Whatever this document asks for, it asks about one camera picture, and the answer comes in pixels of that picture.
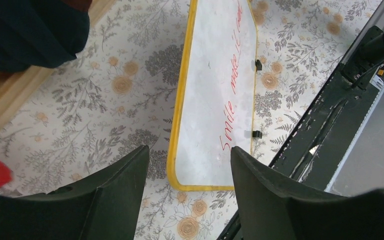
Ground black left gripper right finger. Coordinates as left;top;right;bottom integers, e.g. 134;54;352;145
230;146;384;240

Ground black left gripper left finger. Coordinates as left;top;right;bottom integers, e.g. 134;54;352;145
0;145;150;240

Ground yellow framed whiteboard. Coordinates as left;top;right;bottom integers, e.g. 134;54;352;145
166;0;260;192

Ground floral table mat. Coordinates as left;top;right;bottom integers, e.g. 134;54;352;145
0;0;380;240

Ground navy blue shirt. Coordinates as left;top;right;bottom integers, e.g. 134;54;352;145
0;0;92;73

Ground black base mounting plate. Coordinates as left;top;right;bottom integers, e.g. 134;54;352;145
219;34;384;240

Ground wooden clothes rack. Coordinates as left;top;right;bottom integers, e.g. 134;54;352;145
0;0;114;130

